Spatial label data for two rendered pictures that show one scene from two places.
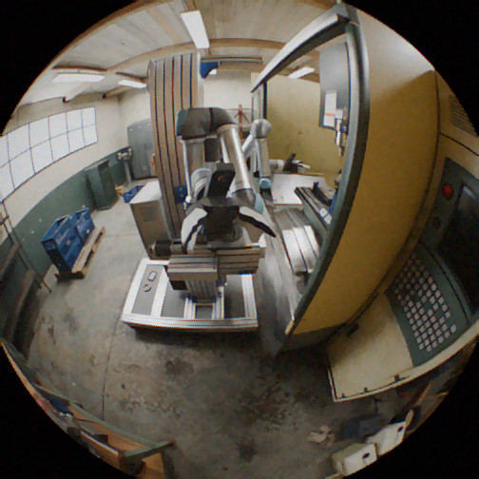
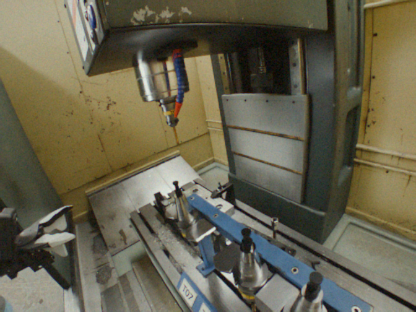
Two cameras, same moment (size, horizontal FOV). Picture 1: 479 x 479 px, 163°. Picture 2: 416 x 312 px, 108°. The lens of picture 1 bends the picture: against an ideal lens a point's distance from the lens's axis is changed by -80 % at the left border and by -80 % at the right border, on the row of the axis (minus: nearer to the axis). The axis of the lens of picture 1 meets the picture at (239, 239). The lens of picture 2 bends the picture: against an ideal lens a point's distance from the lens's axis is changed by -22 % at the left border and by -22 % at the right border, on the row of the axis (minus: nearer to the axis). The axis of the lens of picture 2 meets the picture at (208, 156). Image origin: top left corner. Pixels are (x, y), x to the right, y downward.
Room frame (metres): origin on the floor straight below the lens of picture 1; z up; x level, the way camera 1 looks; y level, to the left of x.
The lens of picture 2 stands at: (0.86, -0.66, 1.55)
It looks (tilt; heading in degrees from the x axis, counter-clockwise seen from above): 24 degrees down; 331
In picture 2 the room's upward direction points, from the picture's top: 11 degrees counter-clockwise
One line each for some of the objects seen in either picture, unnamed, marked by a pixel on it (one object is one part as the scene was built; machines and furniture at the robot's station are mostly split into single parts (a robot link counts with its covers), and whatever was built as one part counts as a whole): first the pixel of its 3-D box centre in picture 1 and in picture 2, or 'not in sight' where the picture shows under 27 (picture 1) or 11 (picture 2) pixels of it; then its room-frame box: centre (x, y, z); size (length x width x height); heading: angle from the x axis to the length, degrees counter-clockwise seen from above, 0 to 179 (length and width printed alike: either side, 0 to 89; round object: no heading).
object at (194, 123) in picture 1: (196, 168); not in sight; (0.75, 0.18, 1.41); 0.15 x 0.12 x 0.55; 108
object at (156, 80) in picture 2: (343, 139); (161, 77); (1.46, -0.89, 1.56); 0.16 x 0.16 x 0.12
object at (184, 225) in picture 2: not in sight; (187, 219); (1.24, -0.77, 1.21); 0.06 x 0.06 x 0.03
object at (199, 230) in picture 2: not in sight; (199, 230); (1.18, -0.78, 1.21); 0.07 x 0.05 x 0.01; 93
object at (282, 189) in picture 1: (304, 190); (155, 200); (2.13, -0.85, 0.75); 0.89 x 0.67 x 0.26; 93
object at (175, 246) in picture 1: (172, 248); not in sight; (0.77, 0.40, 0.95); 0.28 x 0.13 x 0.09; 94
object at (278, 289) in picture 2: not in sight; (275, 295); (0.96, -0.79, 1.21); 0.07 x 0.05 x 0.01; 93
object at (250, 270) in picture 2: not in sight; (249, 259); (1.02, -0.79, 1.26); 0.04 x 0.04 x 0.07
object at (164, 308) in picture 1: (188, 293); not in sight; (1.01, 0.51, 0.15); 1.27 x 0.85 x 0.17; 94
